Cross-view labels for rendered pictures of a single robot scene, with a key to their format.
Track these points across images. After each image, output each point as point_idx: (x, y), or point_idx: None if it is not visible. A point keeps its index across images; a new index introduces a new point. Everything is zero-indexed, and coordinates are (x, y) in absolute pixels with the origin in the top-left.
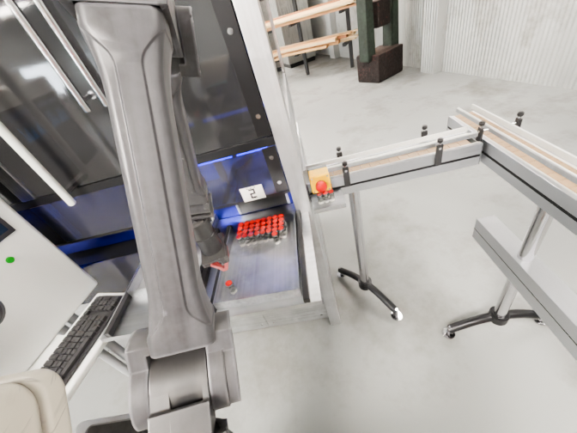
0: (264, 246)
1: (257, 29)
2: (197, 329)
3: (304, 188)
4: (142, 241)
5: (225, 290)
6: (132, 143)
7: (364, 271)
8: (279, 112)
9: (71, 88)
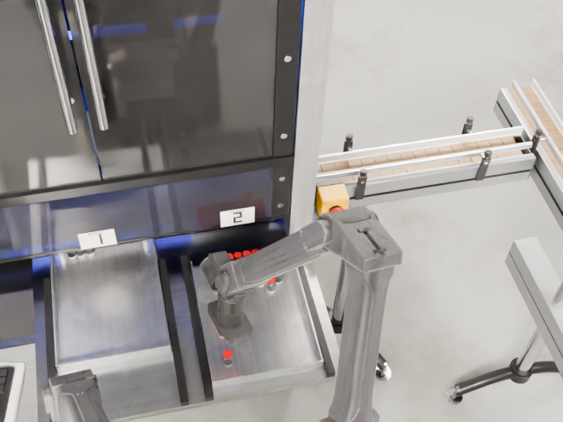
0: (251, 296)
1: (319, 60)
2: (369, 418)
3: (311, 213)
4: (359, 373)
5: (214, 362)
6: (370, 327)
7: (343, 306)
8: (312, 133)
9: (69, 111)
